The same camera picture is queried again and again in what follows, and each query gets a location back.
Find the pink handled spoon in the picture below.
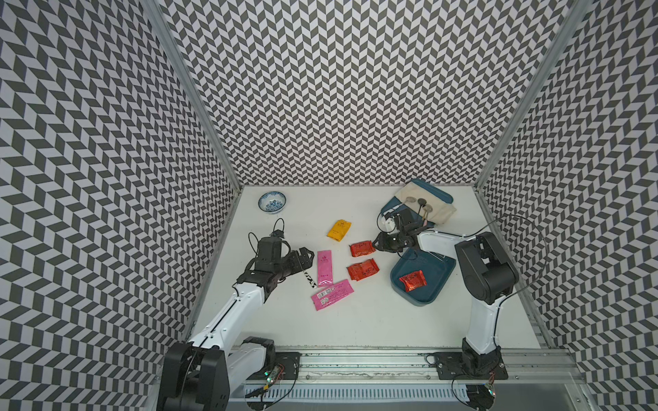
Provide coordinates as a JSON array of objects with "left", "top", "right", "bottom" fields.
[{"left": 423, "top": 204, "right": 433, "bottom": 226}]

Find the metal spoon patterned handle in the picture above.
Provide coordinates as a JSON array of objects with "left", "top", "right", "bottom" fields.
[{"left": 303, "top": 272, "right": 318, "bottom": 289}]

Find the red tea bag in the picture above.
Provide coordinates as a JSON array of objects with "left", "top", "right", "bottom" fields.
[
  {"left": 399, "top": 270, "right": 428, "bottom": 293},
  {"left": 347, "top": 259, "right": 380, "bottom": 282},
  {"left": 350, "top": 241, "right": 376, "bottom": 258}
]

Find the red tea bag bottom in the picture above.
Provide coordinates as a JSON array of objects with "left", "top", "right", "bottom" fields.
[{"left": 347, "top": 259, "right": 380, "bottom": 282}]

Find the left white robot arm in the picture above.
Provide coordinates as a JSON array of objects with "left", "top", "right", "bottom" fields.
[{"left": 156, "top": 248, "right": 315, "bottom": 410}]

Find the yellow tea bag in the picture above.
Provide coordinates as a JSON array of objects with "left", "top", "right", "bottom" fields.
[{"left": 327, "top": 219, "right": 351, "bottom": 241}]

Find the teal tray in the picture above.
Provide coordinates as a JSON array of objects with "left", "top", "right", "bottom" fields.
[{"left": 380, "top": 178, "right": 457, "bottom": 224}]

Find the red tea bag top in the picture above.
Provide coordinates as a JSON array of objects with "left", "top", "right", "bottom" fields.
[{"left": 399, "top": 270, "right": 428, "bottom": 293}]

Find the teal storage box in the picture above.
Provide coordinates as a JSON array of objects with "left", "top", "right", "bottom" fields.
[{"left": 390, "top": 249, "right": 457, "bottom": 307}]

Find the dark handled spoon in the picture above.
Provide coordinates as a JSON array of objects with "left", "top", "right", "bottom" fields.
[{"left": 417, "top": 198, "right": 427, "bottom": 213}]

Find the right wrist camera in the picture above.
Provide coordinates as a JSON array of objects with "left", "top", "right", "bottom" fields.
[{"left": 381, "top": 209, "right": 416, "bottom": 233}]

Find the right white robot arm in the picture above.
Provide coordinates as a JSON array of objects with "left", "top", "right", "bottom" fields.
[{"left": 373, "top": 228, "right": 519, "bottom": 379}]

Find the blue white porcelain bowl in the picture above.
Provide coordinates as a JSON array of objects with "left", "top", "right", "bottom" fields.
[{"left": 258, "top": 191, "right": 287, "bottom": 214}]

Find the pink tea sachet labelled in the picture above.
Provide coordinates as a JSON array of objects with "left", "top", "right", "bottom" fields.
[{"left": 311, "top": 279, "right": 354, "bottom": 311}]

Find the white handled spoon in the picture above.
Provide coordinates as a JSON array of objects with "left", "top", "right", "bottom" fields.
[{"left": 383, "top": 196, "right": 416, "bottom": 215}]

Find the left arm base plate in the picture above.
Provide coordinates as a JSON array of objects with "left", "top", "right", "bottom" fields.
[{"left": 247, "top": 351, "right": 302, "bottom": 382}]

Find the beige cloth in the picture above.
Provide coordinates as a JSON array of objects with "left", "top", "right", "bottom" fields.
[{"left": 395, "top": 182, "right": 457, "bottom": 224}]

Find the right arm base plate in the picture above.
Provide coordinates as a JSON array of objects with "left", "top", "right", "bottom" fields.
[{"left": 432, "top": 350, "right": 509, "bottom": 382}]

